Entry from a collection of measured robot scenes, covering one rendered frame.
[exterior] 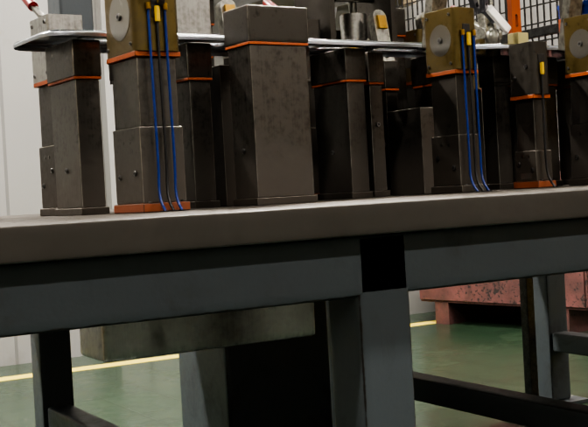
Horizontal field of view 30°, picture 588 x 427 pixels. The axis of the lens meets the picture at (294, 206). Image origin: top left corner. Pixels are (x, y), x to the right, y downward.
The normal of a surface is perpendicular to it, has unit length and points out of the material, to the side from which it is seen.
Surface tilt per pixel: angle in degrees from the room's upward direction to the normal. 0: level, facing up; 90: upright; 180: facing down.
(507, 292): 90
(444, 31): 90
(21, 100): 90
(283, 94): 90
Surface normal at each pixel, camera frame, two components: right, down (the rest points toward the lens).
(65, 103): -0.83, 0.05
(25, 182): 0.49, -0.02
